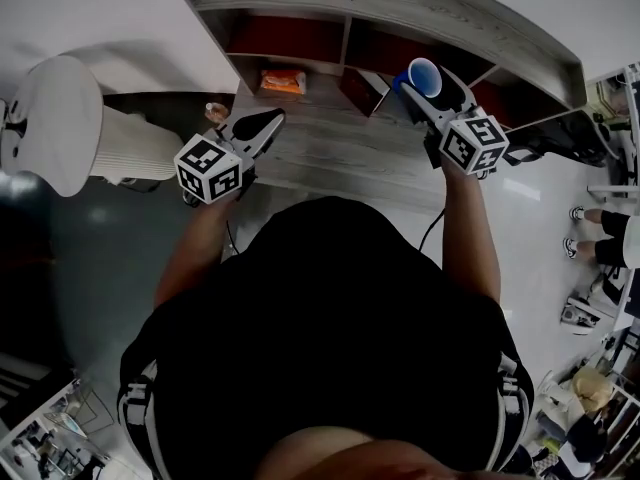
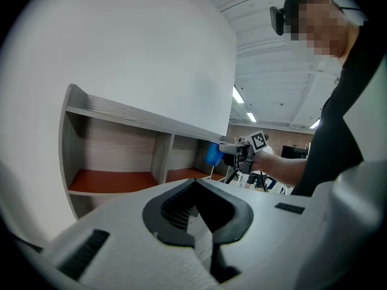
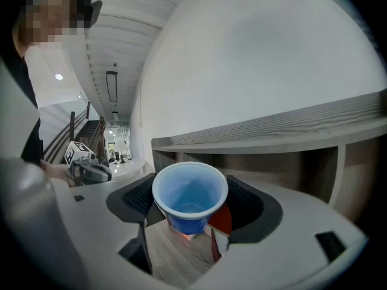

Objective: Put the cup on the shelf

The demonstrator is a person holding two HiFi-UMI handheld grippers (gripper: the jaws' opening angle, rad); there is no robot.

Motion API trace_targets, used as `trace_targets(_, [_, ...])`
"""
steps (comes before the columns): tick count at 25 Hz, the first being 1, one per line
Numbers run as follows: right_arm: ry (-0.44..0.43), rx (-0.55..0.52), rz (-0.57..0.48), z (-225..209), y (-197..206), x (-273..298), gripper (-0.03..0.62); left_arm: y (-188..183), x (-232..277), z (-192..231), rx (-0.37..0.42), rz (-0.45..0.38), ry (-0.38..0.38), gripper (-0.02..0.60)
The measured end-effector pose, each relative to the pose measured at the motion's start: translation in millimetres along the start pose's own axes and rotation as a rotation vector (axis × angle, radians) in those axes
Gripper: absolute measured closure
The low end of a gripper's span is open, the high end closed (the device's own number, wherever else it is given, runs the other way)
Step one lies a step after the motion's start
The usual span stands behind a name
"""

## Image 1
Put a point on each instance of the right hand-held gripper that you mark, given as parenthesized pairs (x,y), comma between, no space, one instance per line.
(472,143)

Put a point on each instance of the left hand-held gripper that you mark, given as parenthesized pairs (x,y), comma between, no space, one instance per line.
(210,168)

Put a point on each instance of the blue cup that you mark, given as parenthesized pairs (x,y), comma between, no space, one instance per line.
(425,75)

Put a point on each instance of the grey wooden shelf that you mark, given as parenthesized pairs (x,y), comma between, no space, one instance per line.
(400,3)

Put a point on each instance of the person's left forearm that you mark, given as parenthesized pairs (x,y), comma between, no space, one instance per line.
(190,253)

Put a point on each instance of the person's right forearm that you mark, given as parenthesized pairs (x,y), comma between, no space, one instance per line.
(470,238)

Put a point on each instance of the clear plastic bottle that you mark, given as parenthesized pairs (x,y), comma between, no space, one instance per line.
(216,112)

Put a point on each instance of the orange packet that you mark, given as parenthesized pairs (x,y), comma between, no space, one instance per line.
(282,82)

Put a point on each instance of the dark red box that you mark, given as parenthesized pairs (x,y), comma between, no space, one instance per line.
(357,92)

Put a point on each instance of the black backpack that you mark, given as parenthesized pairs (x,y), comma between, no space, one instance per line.
(570,135)

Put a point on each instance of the person's black striped shirt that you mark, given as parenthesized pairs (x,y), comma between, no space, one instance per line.
(325,318)

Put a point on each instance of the white office chair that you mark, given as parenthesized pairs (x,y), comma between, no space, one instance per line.
(55,123)

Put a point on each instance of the small white appliance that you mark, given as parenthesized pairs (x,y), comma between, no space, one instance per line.
(579,314)

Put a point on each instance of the brown paper bag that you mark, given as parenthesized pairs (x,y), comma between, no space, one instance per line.
(592,387)

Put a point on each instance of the cluttered white table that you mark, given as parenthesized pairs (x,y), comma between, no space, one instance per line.
(45,438)

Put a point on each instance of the white desk frame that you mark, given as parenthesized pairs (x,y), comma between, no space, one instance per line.
(620,188)

